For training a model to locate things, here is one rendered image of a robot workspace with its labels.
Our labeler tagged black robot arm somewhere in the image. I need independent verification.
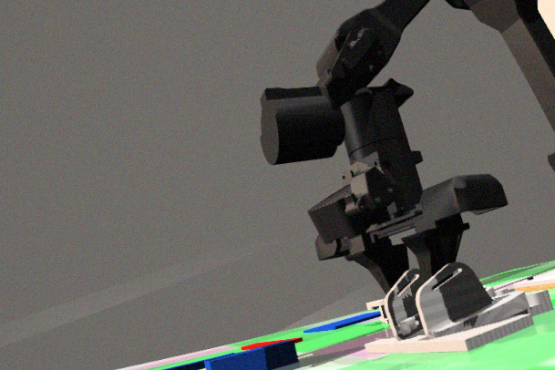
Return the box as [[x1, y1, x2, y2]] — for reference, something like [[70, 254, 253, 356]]
[[260, 0, 555, 244]]

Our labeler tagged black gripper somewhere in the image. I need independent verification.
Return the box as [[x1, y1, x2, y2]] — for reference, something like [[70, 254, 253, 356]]
[[315, 139, 508, 294]]

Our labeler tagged blue long bar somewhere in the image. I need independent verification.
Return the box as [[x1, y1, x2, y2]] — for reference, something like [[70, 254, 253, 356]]
[[160, 355, 225, 370]]

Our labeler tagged blue rectangular block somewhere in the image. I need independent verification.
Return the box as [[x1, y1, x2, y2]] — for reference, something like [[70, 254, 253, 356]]
[[204, 340, 299, 370]]

